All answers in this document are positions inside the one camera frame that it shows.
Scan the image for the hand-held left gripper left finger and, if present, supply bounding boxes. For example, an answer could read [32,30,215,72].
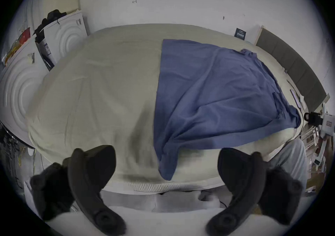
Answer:
[30,145,126,236]

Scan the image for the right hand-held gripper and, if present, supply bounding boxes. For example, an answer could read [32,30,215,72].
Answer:
[304,102,335,136]

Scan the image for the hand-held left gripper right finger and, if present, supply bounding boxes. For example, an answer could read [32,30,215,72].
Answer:
[206,147,306,236]

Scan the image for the flat purple phone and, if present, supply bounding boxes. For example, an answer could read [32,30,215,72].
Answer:
[290,88,302,110]

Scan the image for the person's legs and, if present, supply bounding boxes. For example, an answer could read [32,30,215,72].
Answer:
[264,138,310,193]

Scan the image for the grey padded headboard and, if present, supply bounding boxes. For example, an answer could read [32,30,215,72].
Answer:
[255,28,331,112]

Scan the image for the dark blue shirt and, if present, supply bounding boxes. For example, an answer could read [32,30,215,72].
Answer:
[153,39,302,181]

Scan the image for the bed with beige sheet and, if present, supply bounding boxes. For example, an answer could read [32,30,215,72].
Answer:
[26,24,304,196]

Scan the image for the white washing machine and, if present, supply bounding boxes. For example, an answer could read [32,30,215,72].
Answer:
[33,10,90,71]
[0,36,51,149]

